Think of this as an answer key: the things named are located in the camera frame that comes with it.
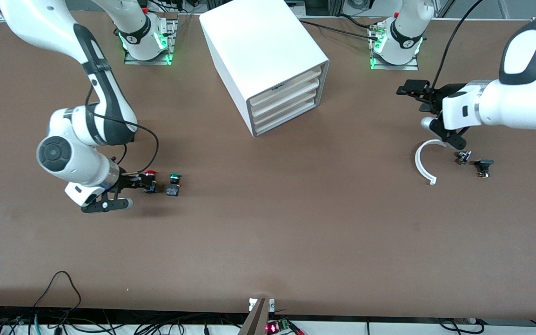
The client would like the circuit board with red display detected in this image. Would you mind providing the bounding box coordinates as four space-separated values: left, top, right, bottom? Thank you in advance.
266 318 306 335

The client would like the black looped cable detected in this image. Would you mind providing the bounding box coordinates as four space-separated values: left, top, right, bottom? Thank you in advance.
31 271 82 326

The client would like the black cable across table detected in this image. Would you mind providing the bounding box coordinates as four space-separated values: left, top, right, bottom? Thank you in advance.
298 20 381 42

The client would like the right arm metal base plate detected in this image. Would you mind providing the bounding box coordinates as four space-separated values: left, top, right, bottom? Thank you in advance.
124 13 178 66

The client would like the green push button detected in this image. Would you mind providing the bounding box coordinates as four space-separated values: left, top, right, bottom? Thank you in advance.
166 173 183 197

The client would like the black push button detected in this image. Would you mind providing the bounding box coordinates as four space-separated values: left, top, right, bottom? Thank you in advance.
474 159 495 179

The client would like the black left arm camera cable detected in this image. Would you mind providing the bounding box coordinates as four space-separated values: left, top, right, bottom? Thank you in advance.
433 0 487 91

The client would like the red push button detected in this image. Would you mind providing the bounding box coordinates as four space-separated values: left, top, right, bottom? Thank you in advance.
143 170 159 194

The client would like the white curved plastic clip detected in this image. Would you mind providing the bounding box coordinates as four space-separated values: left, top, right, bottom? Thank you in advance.
415 140 448 186

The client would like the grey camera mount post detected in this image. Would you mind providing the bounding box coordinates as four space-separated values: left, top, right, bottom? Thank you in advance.
238 298 275 335

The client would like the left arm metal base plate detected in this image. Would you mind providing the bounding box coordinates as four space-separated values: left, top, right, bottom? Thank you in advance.
369 21 420 71

